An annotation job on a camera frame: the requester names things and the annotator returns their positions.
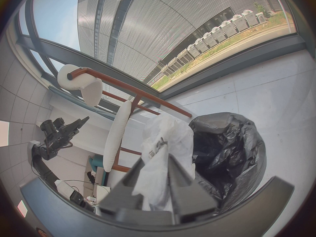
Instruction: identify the black plastic bag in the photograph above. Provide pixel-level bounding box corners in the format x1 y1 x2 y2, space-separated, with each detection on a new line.
189 112 267 214

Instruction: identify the white cushioned wooden chair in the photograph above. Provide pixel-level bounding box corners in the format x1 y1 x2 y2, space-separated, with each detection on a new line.
57 64 192 173

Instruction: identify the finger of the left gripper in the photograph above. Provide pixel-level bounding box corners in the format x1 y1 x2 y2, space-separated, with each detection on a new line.
70 117 90 132

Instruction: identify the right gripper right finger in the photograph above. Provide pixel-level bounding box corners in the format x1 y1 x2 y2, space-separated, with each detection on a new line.
169 154 217 224

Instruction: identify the teal and beige sofa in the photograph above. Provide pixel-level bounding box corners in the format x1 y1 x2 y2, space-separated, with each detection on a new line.
85 155 110 199

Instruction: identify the square ceiling light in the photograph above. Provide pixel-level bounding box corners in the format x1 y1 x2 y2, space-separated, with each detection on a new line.
0 121 10 147

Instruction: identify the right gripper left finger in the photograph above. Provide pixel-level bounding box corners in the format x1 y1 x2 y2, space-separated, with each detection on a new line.
99 156 173 226

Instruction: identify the window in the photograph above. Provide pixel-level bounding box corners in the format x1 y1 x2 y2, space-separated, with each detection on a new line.
15 0 306 115

